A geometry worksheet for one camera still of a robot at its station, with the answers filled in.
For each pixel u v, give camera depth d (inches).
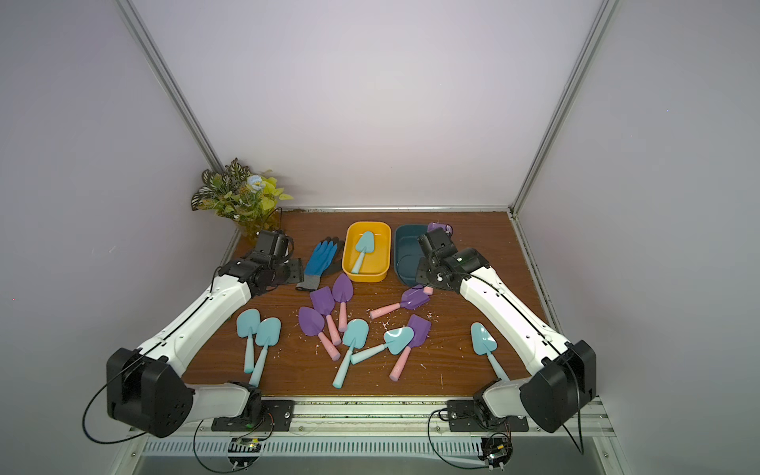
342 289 37.5
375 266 39.3
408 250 40.8
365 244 42.7
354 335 34.0
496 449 27.4
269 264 24.7
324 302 37.2
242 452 28.4
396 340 34.2
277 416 28.7
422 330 34.5
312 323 35.4
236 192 38.5
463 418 28.3
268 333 34.6
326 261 40.3
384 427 28.7
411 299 37.1
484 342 33.5
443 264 21.1
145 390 15.7
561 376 15.0
